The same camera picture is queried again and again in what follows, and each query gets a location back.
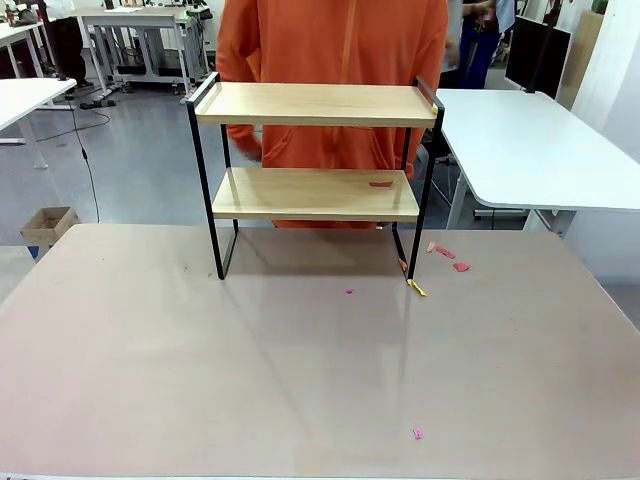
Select white curved office table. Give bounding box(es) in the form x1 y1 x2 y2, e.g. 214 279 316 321
433 88 640 236

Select black frame wooden shelf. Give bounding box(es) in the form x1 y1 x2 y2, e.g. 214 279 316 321
185 71 446 281

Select leaning wooden panel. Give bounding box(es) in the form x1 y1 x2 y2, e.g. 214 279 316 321
559 9 606 111

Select person in blue trousers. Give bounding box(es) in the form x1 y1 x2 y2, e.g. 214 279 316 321
457 0 516 90

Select person right forearm orange sleeve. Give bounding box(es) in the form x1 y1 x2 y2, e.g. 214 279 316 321
225 124 264 164

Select black monitor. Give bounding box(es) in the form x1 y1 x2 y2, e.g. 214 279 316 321
504 14 572 100

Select person left hand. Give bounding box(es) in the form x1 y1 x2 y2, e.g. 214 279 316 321
442 38 462 72

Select person in black trousers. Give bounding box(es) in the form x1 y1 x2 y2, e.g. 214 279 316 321
47 0 94 89

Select black floor cable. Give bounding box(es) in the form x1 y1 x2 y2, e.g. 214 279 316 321
64 94 111 224

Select open cardboard box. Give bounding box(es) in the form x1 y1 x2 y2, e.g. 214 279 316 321
19 206 81 261

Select white desk with clutter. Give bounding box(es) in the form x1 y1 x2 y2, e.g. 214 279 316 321
0 19 51 81

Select person in orange hoodie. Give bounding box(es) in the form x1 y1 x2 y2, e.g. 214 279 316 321
215 0 450 230

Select grey metal frame desk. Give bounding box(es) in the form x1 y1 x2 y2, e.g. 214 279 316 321
79 4 211 99

